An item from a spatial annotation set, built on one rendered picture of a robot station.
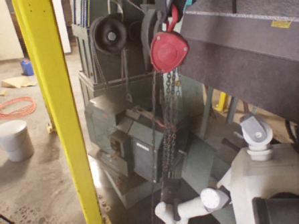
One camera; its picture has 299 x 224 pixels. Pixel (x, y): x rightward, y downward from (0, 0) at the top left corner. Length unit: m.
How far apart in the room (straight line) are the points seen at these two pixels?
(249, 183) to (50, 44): 0.74
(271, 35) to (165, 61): 0.55
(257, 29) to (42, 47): 0.97
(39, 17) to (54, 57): 0.14
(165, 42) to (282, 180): 0.56
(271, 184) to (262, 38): 0.78
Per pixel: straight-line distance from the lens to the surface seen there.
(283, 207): 0.39
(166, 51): 0.75
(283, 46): 1.07
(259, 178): 0.50
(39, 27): 0.78
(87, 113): 1.54
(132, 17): 1.88
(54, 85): 0.82
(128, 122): 1.27
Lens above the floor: 1.53
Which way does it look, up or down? 31 degrees down
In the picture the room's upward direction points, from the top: straight up
